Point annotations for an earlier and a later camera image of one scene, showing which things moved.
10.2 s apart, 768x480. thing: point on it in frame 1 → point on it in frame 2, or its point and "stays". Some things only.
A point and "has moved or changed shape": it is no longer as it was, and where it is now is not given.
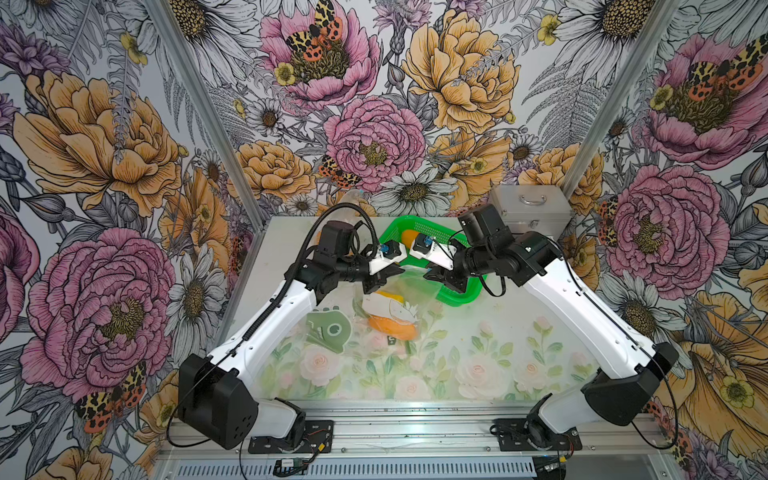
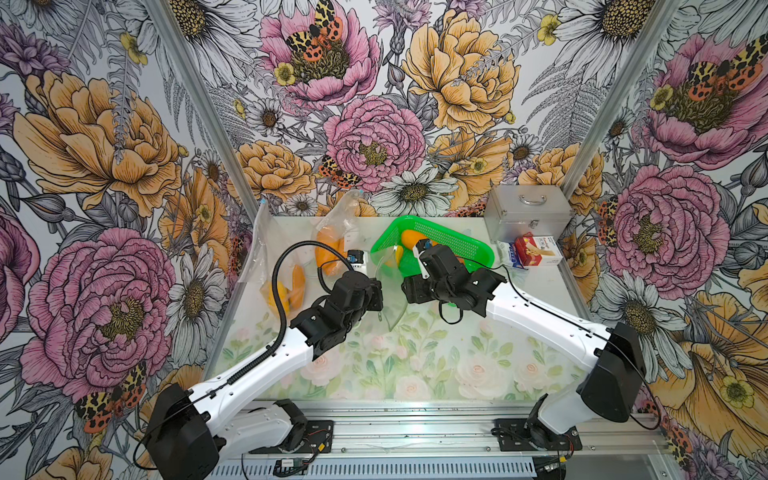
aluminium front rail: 421,431 stays
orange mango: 390,326 has moved or changed shape
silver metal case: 538,208 stays
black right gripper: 447,277 → 415,291
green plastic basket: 404,229 stays
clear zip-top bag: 397,310 → 255,280
